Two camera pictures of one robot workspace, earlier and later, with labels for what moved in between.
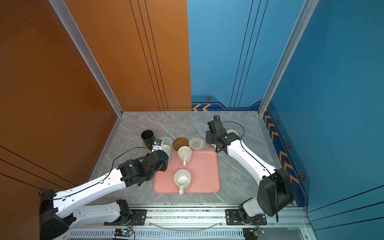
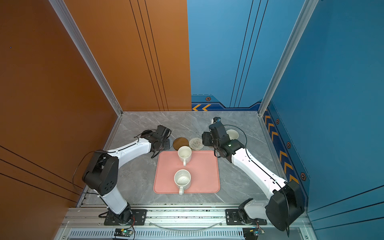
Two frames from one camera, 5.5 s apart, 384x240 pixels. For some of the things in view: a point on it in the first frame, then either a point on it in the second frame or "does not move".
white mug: [182, 180] does not move
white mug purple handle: [230, 131] does not move
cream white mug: [184, 153] does not move
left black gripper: [165, 166] -> [167, 144]
